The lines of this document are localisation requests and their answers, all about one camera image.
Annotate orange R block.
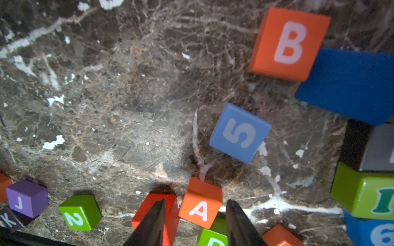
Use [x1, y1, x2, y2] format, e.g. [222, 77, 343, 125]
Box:
[262, 224, 304, 246]

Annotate orange O block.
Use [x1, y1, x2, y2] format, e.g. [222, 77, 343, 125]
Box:
[0, 174, 12, 203]

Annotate purple J block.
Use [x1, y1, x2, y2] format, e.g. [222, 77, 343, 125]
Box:
[6, 179, 49, 218]

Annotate green D block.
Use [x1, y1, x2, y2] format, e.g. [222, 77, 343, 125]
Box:
[197, 217, 228, 246]

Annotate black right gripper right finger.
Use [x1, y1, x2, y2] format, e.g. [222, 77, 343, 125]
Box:
[226, 199, 268, 246]

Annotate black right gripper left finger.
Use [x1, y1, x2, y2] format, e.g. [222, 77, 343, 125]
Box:
[123, 199, 166, 246]

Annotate light blue 5 block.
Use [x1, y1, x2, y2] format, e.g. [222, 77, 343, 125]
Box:
[209, 103, 271, 164]

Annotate green 2 block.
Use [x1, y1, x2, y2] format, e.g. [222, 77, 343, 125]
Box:
[59, 194, 102, 231]

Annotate orange B block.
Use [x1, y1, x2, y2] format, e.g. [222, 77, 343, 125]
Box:
[248, 7, 331, 83]

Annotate orange A block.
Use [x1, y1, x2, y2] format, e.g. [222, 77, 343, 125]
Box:
[179, 177, 223, 229]

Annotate black K block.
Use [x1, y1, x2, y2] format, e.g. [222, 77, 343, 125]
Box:
[1, 207, 38, 233]

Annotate green I block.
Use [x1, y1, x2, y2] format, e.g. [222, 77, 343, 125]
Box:
[331, 162, 394, 220]

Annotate blue plain block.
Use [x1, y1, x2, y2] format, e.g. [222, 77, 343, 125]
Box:
[295, 48, 394, 125]

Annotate red block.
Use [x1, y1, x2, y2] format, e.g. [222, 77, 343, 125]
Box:
[132, 193, 180, 246]

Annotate blue 6 block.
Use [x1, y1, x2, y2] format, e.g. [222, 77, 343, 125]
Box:
[343, 210, 394, 246]

